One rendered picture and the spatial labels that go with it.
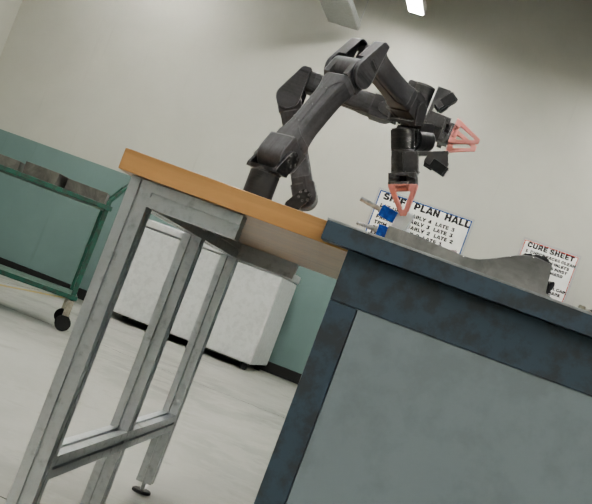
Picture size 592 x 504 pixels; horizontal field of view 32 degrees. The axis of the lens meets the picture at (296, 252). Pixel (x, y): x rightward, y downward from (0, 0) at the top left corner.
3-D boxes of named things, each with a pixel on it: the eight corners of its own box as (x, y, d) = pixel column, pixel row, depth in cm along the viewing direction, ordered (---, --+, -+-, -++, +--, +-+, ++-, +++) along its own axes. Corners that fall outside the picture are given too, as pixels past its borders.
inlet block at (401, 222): (354, 208, 243) (365, 188, 243) (356, 208, 248) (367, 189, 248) (402, 235, 242) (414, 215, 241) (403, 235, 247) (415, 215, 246)
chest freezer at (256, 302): (266, 372, 959) (302, 278, 964) (248, 372, 884) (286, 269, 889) (121, 315, 990) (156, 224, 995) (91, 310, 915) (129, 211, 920)
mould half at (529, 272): (375, 262, 236) (395, 206, 237) (377, 270, 262) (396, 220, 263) (587, 339, 230) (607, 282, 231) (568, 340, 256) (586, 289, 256)
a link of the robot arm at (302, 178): (319, 209, 273) (300, 89, 277) (317, 205, 267) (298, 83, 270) (296, 213, 274) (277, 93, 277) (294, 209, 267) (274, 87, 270)
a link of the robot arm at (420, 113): (407, 148, 255) (417, 100, 253) (436, 155, 250) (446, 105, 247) (380, 146, 246) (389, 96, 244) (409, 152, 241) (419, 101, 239)
